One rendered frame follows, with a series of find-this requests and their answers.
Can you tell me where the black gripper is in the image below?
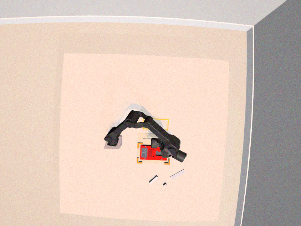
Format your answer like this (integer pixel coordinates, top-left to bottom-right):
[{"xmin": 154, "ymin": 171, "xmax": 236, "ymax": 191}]
[{"xmin": 151, "ymin": 138, "xmax": 164, "ymax": 149}]

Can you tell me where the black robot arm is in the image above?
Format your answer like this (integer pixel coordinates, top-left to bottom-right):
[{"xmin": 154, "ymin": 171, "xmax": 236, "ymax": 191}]
[{"xmin": 104, "ymin": 110, "xmax": 187, "ymax": 162}]

